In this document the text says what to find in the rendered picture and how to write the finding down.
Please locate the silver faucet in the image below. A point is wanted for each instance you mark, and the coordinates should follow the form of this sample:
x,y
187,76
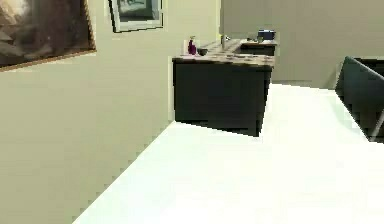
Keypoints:
x,y
224,41

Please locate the dark brown framed painting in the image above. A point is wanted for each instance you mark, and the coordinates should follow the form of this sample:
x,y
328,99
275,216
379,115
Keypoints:
x,y
40,30

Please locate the small dark cup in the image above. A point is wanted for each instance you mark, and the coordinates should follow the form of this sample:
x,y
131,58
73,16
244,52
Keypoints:
x,y
260,39

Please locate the black kitchen counter speckled top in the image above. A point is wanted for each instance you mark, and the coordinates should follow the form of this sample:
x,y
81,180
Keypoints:
x,y
220,93

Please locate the white framed picture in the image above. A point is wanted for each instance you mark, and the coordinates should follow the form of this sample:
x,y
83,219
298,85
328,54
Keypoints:
x,y
137,13

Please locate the dark bowl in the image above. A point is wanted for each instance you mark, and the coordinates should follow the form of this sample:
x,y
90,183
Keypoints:
x,y
202,51

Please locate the purple bottle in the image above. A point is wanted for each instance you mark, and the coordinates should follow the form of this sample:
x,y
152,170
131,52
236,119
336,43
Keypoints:
x,y
192,46

